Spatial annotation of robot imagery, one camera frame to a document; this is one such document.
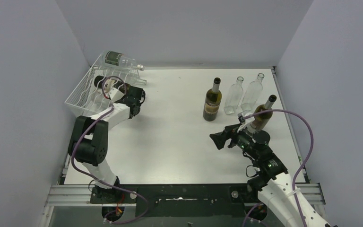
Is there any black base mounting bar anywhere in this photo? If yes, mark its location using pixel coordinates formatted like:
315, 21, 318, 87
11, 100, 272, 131
90, 183, 259, 220

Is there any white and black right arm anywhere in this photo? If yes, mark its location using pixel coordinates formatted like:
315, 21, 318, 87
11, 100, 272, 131
210, 124, 330, 227

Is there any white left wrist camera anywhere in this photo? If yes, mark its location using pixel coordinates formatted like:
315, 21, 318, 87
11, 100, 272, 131
107, 87, 126, 103

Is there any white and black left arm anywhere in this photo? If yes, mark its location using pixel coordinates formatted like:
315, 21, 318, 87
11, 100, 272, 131
68, 85, 146, 190

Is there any olive bottle with black cap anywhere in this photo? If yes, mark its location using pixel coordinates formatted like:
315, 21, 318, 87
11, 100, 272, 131
247, 95, 277, 134

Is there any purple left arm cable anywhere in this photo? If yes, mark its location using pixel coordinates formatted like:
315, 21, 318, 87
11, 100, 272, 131
71, 76, 149, 225

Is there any white wire wine rack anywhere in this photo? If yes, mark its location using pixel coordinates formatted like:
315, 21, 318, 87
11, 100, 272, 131
65, 54, 123, 117

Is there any clear bottle with dark label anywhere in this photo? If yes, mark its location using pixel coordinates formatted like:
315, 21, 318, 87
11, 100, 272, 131
100, 51, 145, 71

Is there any clear bottle in rack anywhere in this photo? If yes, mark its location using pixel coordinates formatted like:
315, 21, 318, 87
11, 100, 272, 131
94, 67, 147, 86

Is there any dark green wine bottle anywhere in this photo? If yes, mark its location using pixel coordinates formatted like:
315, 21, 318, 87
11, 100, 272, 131
94, 76, 125, 94

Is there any brown bottle with tan label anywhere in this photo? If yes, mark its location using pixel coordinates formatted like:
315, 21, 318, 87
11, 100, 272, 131
203, 78, 222, 122

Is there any clear square glass bottle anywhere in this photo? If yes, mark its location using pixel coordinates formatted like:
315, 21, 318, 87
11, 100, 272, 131
241, 73, 265, 111

